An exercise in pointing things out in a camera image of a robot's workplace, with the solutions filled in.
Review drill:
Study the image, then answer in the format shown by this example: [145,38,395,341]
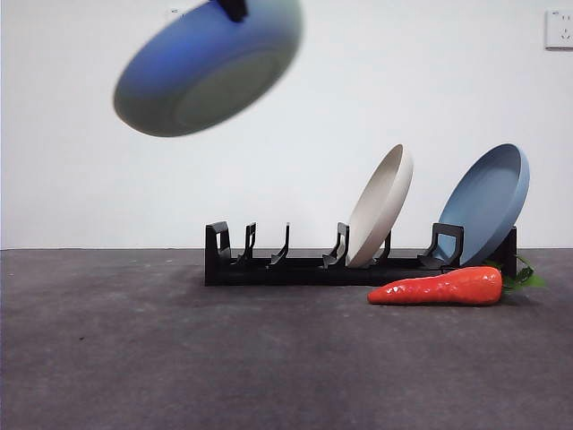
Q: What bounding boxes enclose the green plate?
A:
[112,0,304,139]

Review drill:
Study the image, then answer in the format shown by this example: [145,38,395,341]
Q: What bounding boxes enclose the orange carrot with green leaves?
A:
[366,258,547,308]

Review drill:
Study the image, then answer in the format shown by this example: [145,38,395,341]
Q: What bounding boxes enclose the beige plate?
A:
[345,142,415,269]

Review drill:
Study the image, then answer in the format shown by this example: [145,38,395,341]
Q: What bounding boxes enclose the black plate rack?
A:
[204,221,519,287]

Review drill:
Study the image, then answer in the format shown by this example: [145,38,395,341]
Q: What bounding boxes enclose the blue plate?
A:
[436,142,532,268]

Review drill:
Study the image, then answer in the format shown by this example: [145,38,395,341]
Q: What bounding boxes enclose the white wall socket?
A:
[544,9,573,51]
[165,6,192,32]

